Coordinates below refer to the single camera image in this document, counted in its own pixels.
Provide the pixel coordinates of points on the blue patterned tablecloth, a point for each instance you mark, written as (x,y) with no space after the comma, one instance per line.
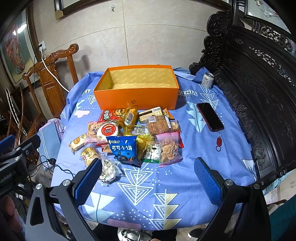
(151,197)

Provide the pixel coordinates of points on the carved wooden chair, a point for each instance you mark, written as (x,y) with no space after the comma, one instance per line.
(52,88)

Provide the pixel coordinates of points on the brown bread pack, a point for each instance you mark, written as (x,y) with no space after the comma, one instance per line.
(158,125)

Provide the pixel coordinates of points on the blue cocoa snack bag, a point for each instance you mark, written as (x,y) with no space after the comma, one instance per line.
(124,149)

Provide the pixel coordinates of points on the person's left hand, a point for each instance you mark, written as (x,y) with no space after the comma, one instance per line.
(10,214)

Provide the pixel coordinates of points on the small bread bun pack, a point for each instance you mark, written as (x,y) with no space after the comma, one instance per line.
(88,155)

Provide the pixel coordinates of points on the orange noodle snack packet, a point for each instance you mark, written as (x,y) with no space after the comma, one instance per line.
(168,114)

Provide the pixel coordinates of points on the orange cardboard box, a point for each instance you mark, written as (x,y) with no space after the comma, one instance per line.
(137,86)

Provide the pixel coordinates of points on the orange label biscuit pack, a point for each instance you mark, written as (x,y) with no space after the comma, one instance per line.
(77,143)

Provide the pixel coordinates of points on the red wafer snack bag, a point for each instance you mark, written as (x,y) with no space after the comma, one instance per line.
(111,115)

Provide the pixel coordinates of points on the red phone strap charm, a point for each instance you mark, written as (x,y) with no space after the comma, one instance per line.
(218,143)

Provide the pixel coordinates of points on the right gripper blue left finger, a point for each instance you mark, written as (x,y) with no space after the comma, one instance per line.
(42,222)

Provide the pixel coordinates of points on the folded blue striped cloth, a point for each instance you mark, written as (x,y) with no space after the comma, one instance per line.
(51,136)

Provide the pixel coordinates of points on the sesame cracker pack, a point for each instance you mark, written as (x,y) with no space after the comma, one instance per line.
(144,115)

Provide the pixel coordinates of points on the dark carved wooden sofa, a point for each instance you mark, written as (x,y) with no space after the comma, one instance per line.
(250,49)

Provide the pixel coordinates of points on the yellow green snack pack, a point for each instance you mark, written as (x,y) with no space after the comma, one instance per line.
(152,153)

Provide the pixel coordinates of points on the smartphone in red case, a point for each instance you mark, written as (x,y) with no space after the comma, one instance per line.
(210,117)

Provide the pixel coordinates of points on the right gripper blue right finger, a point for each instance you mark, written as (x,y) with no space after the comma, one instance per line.
(242,212)

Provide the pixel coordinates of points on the round red label cracker bag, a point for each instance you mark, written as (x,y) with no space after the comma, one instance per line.
(97,132)

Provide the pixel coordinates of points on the wall power outlet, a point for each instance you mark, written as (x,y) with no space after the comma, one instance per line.
(42,46)

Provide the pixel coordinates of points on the white beverage can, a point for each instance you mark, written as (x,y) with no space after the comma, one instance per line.
(207,80)

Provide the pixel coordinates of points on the small red snack packet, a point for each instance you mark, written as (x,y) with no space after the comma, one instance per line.
(181,145)

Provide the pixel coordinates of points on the clear bag white candies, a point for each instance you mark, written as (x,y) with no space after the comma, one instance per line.
(110,171)

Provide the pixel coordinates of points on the pink cracker bag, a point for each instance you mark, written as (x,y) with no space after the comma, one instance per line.
(169,143)

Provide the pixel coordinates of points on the golden corn snack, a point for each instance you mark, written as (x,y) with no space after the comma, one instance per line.
(128,120)

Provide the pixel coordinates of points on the framed wall painting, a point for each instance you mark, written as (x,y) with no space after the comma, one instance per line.
(16,49)

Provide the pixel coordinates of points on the yellow gold snack bag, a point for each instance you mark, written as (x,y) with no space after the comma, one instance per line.
(142,144)

